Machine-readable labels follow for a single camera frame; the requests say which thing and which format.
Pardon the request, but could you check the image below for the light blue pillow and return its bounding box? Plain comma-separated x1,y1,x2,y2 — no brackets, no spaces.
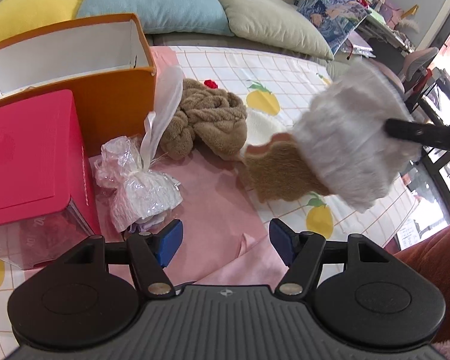
77,0,235,37

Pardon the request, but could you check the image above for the brown braided plush towel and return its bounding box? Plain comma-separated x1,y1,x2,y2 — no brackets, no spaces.
160,78,249,160

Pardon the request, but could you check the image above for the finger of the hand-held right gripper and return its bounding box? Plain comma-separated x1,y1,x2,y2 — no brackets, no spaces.
384,118,450,152

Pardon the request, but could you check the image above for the clear plastic bag with cloth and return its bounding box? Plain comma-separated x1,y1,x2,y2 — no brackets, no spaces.
94,65,184,233

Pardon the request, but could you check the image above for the brown toast-shaped cloth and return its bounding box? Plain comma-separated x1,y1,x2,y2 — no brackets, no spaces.
244,133,332,204

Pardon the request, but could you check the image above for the yellow pillow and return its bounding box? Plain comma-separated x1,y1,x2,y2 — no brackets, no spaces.
0,0,91,49

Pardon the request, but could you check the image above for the silver foil packet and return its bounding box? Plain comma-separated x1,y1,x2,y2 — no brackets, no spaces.
344,43,373,59

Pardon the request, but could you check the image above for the white towel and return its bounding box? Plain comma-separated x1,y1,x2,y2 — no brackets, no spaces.
240,109,283,162

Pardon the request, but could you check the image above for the red box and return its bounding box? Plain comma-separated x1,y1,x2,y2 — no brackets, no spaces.
0,89,102,271

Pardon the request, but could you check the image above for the orange cardboard box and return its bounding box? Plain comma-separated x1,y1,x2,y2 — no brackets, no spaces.
0,13,157,158

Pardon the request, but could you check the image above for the rust orange fabric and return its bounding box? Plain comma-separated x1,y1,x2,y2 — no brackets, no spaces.
394,219,450,346

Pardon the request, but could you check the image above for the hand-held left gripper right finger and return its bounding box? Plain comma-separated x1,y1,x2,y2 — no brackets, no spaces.
269,218,394,297

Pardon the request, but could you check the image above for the pink sheet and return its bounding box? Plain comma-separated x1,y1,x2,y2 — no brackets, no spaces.
90,45,289,286

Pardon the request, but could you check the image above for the blue printed pillow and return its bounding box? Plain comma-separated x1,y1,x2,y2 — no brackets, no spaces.
296,0,370,55

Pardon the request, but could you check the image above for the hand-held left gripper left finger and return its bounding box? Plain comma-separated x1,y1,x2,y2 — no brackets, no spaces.
56,219,184,297

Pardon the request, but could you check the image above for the white fluffy cloth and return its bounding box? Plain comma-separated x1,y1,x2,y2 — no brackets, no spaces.
292,62,422,214

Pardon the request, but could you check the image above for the black frame table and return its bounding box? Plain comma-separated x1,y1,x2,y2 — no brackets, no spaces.
395,65,450,248

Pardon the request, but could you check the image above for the grey-green pillow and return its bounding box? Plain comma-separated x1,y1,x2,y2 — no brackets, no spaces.
199,0,334,61

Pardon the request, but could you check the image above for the lemon print checked sheet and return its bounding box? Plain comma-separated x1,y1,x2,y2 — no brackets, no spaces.
0,45,424,360

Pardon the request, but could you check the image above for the cluttered white desk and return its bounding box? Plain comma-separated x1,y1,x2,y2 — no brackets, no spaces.
281,0,417,55

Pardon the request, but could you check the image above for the grey sofa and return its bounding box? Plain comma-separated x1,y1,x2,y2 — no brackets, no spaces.
0,0,364,83

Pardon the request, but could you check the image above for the pink office chair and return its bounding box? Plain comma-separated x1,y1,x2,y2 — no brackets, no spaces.
375,47,450,102

